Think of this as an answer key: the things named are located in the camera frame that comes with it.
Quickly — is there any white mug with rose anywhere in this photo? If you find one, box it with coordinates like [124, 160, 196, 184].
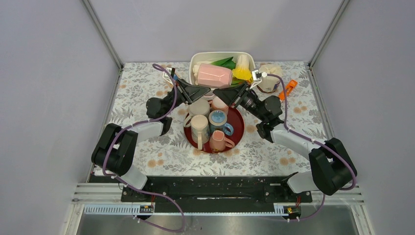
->
[183, 98, 210, 127]

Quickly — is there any toy bok choy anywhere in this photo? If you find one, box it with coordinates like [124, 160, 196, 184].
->
[192, 57, 236, 74]

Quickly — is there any cream mug blue dragon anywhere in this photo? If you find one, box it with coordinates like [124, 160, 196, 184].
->
[190, 115, 210, 150]

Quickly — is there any blue glazed mug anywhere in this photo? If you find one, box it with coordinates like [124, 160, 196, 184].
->
[208, 110, 234, 136]

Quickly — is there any left aluminium frame post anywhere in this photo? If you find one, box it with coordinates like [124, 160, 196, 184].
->
[81, 0, 123, 71]

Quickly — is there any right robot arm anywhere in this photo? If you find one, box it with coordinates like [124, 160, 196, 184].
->
[213, 84, 357, 202]

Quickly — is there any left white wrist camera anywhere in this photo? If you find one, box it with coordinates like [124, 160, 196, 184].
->
[162, 67, 179, 85]

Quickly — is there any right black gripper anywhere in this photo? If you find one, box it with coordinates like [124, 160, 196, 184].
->
[212, 81, 266, 121]

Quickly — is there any red round tray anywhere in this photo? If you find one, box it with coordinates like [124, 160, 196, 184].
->
[184, 108, 245, 153]

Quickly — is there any white slotted cable duct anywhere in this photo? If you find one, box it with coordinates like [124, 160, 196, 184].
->
[83, 202, 294, 217]

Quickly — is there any pink mug at back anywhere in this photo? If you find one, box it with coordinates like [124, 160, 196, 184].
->
[209, 97, 229, 115]

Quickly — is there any pink faceted mug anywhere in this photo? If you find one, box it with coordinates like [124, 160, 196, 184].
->
[196, 64, 232, 88]

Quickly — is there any floral tablecloth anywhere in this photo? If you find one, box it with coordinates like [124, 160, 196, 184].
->
[109, 61, 326, 176]

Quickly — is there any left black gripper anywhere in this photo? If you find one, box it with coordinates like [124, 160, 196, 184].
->
[162, 78, 210, 116]

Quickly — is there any toy napa cabbage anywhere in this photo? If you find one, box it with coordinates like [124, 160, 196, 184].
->
[232, 54, 252, 81]

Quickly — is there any wrapped toilet paper roll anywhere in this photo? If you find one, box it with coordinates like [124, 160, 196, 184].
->
[258, 64, 283, 93]

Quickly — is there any right aluminium frame post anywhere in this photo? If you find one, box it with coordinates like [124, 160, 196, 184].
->
[308, 0, 351, 69]

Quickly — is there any pink square mug front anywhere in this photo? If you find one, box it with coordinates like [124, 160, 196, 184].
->
[209, 130, 235, 153]

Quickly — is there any white rectangular dish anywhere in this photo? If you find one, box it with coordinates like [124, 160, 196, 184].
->
[188, 51, 256, 85]

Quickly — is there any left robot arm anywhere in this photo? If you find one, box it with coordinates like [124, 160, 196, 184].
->
[92, 64, 211, 201]

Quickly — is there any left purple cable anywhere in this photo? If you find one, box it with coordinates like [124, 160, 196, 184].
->
[102, 63, 186, 233]

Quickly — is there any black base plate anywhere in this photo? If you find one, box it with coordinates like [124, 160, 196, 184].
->
[88, 175, 314, 214]

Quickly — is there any aluminium frame post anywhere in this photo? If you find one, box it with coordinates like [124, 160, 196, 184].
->
[308, 0, 351, 69]
[81, 0, 123, 71]

